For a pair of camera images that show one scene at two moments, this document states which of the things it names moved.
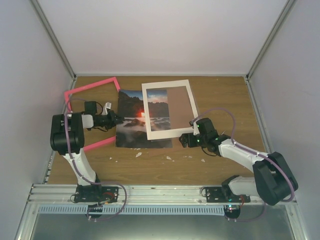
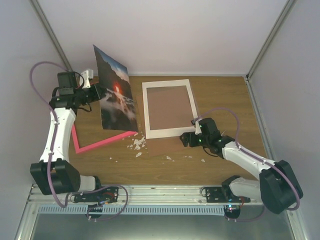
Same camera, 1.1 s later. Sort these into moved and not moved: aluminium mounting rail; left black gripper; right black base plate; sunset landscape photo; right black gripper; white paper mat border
Moved: sunset landscape photo; left black gripper
Not moved: right black gripper; white paper mat border; aluminium mounting rail; right black base plate
